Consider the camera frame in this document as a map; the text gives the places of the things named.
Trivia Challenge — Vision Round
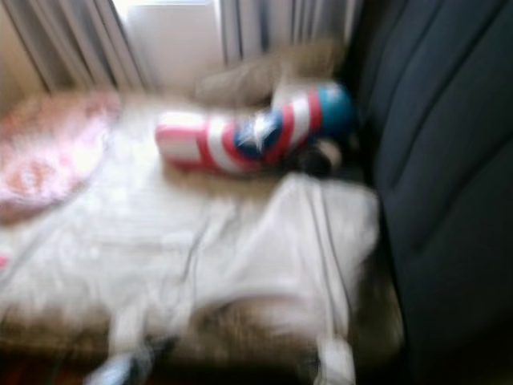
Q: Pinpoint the pink cartoon print quilt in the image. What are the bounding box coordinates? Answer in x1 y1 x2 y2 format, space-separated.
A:
0 90 123 227

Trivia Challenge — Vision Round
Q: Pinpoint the grey floral bedsheet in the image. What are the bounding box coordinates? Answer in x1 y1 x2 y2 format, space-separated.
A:
0 88 406 374

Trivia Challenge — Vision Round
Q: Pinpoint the grey striped curtain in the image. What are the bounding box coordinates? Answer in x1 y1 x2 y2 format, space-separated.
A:
4 0 153 93
220 0 362 65

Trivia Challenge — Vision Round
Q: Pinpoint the bright window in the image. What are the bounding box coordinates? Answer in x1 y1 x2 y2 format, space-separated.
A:
112 0 221 89

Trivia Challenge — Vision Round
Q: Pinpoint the striped star bolster pillow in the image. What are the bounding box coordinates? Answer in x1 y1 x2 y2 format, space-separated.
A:
155 80 359 174

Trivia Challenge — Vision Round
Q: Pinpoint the beige pillow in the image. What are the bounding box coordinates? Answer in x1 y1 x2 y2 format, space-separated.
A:
195 43 343 105

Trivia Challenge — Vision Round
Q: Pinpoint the light grey blanket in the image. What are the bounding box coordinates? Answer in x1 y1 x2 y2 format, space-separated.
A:
196 172 382 338

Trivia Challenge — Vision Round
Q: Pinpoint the small dark plush toy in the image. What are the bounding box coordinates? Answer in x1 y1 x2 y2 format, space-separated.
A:
297 138 342 177

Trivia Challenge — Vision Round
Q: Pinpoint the dark padded chair back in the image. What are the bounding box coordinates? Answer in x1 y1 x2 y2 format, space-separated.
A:
345 0 513 385

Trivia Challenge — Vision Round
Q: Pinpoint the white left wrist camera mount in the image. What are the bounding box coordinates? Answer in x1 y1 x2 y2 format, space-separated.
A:
84 351 163 385

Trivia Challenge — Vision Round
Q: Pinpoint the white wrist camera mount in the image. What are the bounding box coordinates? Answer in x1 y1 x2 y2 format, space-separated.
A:
84 351 163 385
317 338 357 385

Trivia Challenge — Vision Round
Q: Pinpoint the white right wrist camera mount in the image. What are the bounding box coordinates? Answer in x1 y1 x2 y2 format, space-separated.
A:
317 338 357 385

